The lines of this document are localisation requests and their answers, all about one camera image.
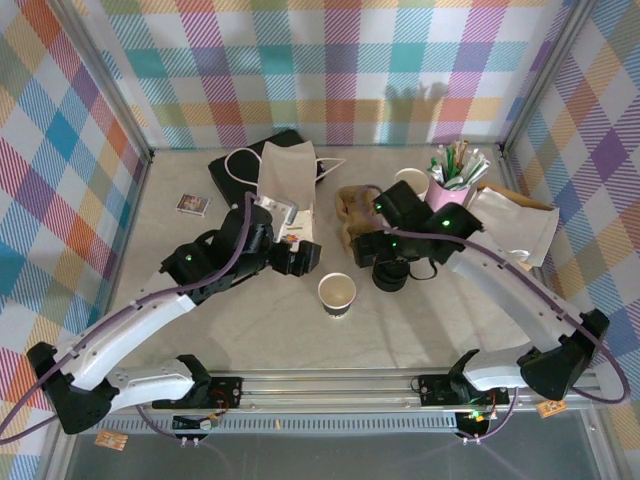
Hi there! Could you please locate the aluminium frame post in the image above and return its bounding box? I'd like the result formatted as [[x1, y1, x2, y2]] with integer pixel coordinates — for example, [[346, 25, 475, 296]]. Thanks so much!
[[49, 0, 154, 164], [499, 0, 599, 159]]

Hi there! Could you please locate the green striped straw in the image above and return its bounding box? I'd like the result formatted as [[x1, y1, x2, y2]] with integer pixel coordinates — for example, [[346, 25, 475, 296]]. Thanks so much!
[[427, 157, 449, 187]]

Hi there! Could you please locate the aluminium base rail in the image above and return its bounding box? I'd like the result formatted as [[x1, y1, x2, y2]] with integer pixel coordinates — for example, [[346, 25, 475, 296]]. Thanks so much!
[[52, 369, 601, 416]]

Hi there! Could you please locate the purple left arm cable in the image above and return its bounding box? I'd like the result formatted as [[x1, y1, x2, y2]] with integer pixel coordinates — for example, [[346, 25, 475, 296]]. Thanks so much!
[[0, 192, 264, 446]]

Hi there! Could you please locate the small circuit board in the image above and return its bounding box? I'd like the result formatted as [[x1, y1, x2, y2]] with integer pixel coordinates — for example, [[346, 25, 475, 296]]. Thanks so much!
[[457, 409, 494, 434], [172, 413, 222, 432]]

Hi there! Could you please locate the pink cup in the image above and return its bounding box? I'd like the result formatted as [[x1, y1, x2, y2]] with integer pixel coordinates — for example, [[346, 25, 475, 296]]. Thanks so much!
[[424, 177, 478, 211]]

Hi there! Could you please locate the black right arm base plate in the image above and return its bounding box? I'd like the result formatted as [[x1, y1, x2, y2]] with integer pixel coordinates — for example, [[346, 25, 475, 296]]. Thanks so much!
[[418, 374, 511, 407]]

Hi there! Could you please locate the black flat device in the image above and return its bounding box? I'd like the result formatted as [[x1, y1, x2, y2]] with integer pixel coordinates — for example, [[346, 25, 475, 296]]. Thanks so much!
[[207, 129, 329, 211]]

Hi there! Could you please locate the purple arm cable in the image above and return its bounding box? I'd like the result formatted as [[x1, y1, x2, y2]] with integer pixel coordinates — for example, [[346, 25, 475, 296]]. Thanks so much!
[[0, 192, 264, 446], [357, 183, 630, 446]]

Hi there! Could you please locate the white wrapped straw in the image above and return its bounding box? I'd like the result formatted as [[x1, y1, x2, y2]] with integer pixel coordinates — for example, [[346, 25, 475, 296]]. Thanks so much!
[[462, 157, 492, 190], [457, 148, 484, 187]]

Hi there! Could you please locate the orange paper tag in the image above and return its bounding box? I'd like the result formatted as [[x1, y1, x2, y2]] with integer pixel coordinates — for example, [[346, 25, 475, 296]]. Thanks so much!
[[94, 430, 129, 451], [535, 399, 567, 420]]

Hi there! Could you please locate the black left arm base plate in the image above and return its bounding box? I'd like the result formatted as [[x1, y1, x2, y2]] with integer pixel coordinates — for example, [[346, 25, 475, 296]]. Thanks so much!
[[151, 375, 245, 410]]

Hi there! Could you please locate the stack of black lids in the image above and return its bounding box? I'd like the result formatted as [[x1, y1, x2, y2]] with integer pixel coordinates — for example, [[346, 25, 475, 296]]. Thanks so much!
[[372, 260, 412, 293]]

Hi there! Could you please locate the white paper bag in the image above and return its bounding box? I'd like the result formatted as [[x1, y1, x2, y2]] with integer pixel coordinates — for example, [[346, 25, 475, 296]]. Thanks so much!
[[224, 141, 347, 247]]

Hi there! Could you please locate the slotted metal duct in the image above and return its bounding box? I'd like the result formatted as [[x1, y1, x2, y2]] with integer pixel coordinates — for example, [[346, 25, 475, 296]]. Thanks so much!
[[79, 417, 461, 436]]

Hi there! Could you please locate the stack of paper cups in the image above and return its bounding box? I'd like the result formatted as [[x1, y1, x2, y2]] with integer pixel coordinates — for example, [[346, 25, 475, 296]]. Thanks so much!
[[393, 167, 431, 204]]

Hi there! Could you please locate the small sticker card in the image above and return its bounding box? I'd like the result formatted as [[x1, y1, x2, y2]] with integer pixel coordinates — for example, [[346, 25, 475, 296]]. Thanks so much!
[[175, 193, 212, 217]]

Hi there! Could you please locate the brown cardboard cup carrier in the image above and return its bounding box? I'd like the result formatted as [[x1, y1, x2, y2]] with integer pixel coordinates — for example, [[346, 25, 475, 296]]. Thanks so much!
[[333, 184, 382, 252]]

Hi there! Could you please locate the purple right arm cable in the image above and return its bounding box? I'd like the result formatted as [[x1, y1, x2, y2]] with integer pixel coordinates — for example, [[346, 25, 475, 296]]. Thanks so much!
[[357, 183, 630, 446]]

